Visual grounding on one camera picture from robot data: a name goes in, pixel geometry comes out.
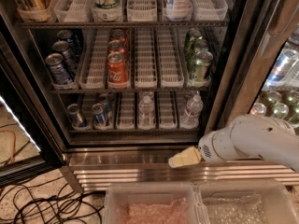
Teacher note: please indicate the blue pepsi can middle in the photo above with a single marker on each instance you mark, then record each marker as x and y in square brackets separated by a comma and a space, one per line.
[64, 48]

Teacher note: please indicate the blue pepsi can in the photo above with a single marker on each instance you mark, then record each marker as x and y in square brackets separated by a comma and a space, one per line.
[64, 48]
[71, 38]
[58, 69]

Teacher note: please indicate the red bull can behind glass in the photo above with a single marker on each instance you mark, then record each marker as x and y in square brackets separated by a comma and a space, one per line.
[283, 65]

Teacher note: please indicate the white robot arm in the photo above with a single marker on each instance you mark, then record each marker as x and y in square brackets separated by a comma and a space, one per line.
[247, 137]

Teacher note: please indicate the clear water bottle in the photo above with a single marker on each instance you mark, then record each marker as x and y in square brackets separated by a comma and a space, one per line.
[146, 116]
[192, 112]
[188, 95]

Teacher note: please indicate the blue pepsi can back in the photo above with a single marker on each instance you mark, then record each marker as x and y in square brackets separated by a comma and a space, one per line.
[71, 38]

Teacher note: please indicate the green soda can back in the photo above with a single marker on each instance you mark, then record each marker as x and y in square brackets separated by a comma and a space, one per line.
[192, 35]

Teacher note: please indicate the green can behind glass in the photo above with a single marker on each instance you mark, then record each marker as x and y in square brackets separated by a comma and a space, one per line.
[279, 110]

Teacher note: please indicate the clear plastic bin right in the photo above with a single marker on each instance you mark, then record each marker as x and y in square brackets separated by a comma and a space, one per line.
[248, 202]

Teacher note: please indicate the white bottle top shelf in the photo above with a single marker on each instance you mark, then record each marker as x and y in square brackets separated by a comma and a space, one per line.
[176, 10]

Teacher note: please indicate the clear plastic bin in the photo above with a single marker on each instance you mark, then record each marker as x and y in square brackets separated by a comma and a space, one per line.
[248, 202]
[151, 203]

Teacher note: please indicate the clear plastic bin left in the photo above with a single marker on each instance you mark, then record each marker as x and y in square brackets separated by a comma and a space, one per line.
[151, 203]

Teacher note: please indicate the blue can bottom behind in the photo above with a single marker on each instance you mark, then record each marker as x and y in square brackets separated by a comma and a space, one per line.
[103, 98]

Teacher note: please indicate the red coca cola can front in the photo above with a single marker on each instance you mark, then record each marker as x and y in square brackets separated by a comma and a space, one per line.
[117, 70]

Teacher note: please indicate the steel fridge base grille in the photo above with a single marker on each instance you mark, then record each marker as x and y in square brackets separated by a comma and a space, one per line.
[97, 170]

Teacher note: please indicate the green soda can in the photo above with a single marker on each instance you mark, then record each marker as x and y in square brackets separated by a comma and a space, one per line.
[199, 65]
[192, 35]
[199, 45]

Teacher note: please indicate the red cola can back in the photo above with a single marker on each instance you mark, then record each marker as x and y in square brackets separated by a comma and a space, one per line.
[118, 34]

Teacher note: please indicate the green soda can middle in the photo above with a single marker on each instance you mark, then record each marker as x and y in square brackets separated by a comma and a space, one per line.
[199, 45]

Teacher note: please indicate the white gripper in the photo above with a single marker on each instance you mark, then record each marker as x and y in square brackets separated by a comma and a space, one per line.
[209, 150]

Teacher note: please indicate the blue pepsi can front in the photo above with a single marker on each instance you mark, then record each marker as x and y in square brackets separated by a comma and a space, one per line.
[58, 69]

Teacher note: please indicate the blue can bottom left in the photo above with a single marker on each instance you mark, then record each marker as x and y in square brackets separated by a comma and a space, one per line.
[76, 115]

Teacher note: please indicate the open fridge door left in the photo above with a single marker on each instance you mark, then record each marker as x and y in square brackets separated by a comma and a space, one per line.
[17, 105]

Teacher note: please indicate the red cola can middle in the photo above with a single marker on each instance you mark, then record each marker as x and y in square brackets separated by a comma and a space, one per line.
[116, 46]

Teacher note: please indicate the green soda can front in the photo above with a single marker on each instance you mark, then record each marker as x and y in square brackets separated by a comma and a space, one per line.
[199, 65]

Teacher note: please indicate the closed glass fridge door right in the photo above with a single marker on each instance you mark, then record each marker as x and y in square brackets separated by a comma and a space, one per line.
[254, 36]

